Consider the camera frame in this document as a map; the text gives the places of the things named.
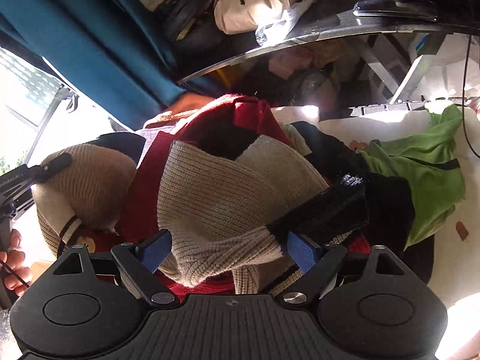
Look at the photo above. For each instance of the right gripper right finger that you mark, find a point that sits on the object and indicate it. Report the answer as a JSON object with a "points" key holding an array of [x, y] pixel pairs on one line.
{"points": [[318, 264]]}

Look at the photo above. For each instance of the person left hand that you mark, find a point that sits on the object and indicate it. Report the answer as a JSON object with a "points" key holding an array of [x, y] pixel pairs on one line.
{"points": [[21, 277]]}

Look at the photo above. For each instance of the crumpled blue plastic wrap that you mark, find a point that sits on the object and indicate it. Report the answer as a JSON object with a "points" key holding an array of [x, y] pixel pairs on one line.
{"points": [[276, 32]]}

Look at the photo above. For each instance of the black glass desk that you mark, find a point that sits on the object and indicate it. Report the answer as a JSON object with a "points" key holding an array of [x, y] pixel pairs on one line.
{"points": [[328, 19]]}

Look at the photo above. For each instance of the teal curtain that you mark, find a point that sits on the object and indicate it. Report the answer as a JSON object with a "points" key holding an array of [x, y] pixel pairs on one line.
{"points": [[108, 49]]}

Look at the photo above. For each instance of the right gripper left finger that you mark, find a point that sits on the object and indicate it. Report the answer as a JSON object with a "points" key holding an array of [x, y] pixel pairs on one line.
{"points": [[138, 263]]}

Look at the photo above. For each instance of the green garment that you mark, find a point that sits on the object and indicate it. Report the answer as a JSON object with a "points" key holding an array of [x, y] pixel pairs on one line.
{"points": [[427, 161]]}

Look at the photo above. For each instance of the black garment pile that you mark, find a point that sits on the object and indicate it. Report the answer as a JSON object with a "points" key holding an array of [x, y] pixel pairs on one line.
{"points": [[380, 208]]}

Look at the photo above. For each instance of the red beige knit cardigan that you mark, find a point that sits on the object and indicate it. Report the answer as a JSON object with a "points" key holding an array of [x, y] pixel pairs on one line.
{"points": [[227, 184]]}

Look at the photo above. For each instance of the beige drawstring bag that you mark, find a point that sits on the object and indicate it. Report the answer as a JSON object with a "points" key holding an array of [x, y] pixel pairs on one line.
{"points": [[242, 16]]}

